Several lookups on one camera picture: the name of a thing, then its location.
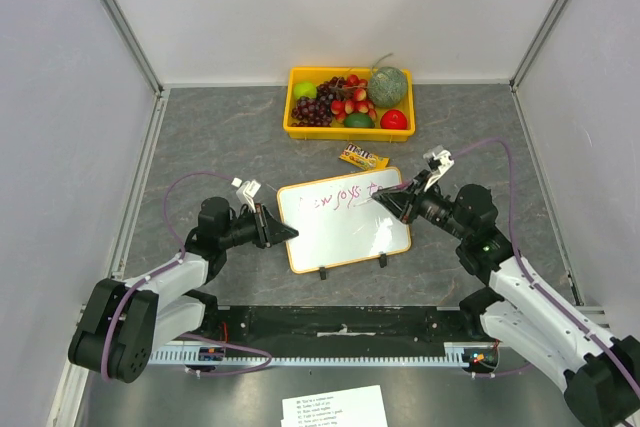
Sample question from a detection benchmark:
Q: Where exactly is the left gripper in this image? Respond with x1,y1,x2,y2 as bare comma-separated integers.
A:
219,203,297,249

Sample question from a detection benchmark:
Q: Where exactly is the yellow framed whiteboard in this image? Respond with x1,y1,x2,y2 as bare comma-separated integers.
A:
277,167,411,274

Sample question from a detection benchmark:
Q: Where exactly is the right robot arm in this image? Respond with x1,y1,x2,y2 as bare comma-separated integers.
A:
372,171,639,426

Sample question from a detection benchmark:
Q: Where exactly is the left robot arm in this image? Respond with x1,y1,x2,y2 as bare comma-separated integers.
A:
67,197,299,383

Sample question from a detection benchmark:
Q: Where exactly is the yellow candy packet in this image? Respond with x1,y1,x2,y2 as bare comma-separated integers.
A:
339,143,389,171

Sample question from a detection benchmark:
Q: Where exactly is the red tomato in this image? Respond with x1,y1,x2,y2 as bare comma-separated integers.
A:
380,109,408,130

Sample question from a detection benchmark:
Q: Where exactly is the green avocado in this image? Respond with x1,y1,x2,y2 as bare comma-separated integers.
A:
343,113,375,129

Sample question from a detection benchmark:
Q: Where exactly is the yellow plastic tray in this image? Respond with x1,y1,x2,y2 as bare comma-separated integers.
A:
282,66,416,142

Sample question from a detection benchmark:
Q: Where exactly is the red grape bunch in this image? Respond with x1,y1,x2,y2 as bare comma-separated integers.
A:
328,74,377,125

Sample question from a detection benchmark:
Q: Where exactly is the green netted melon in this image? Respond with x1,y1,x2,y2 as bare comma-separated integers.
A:
367,53,409,108

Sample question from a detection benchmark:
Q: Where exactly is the dark purple grape bunch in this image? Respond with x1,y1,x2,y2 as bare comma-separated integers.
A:
292,77,334,127

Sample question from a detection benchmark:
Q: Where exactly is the green apple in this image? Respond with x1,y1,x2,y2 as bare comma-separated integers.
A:
292,81,317,100

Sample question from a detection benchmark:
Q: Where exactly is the white printed paper sheet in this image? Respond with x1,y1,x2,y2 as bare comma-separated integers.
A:
281,385,388,427

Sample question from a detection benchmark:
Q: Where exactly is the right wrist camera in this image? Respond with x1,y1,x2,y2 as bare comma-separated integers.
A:
423,145,454,185

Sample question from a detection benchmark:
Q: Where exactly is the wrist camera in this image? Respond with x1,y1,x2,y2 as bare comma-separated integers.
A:
231,177,261,212
423,145,454,185

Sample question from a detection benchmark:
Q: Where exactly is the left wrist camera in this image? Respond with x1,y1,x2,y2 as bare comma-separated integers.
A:
231,177,261,212

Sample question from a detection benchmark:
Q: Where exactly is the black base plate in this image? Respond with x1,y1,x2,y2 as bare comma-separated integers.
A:
196,306,493,358

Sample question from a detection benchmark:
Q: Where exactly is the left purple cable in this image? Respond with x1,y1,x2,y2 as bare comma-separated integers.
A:
99,171,275,382

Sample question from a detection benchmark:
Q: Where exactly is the purple cable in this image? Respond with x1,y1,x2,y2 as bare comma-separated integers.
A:
99,171,275,382
449,137,640,398

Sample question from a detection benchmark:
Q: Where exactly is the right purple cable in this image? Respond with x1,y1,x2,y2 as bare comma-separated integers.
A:
449,137,640,398

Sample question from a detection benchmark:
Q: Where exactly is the grey slotted cable duct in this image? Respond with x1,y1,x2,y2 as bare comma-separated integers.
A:
149,341,497,368

